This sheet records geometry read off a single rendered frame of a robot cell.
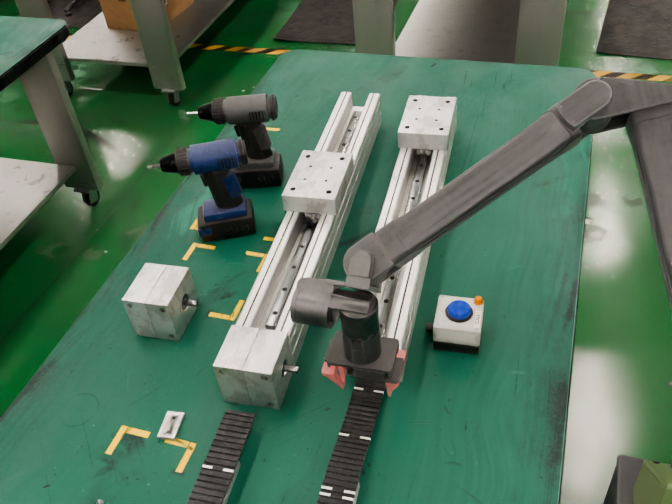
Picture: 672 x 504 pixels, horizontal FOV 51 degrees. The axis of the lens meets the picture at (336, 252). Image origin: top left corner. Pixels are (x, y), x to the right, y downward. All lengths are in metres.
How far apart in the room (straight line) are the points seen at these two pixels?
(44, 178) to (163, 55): 0.92
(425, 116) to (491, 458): 0.80
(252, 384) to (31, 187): 1.94
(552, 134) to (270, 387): 0.58
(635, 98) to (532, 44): 1.84
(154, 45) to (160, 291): 2.34
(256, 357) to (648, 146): 0.65
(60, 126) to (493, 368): 2.09
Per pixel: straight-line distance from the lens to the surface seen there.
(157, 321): 1.32
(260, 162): 1.61
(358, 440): 1.12
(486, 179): 1.00
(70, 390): 1.34
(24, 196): 2.92
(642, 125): 1.02
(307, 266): 1.29
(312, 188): 1.41
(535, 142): 1.01
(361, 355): 1.05
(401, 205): 1.47
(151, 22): 3.48
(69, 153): 2.97
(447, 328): 1.21
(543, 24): 2.80
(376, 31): 2.93
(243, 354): 1.16
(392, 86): 1.99
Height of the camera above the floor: 1.74
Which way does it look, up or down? 42 degrees down
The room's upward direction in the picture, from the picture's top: 6 degrees counter-clockwise
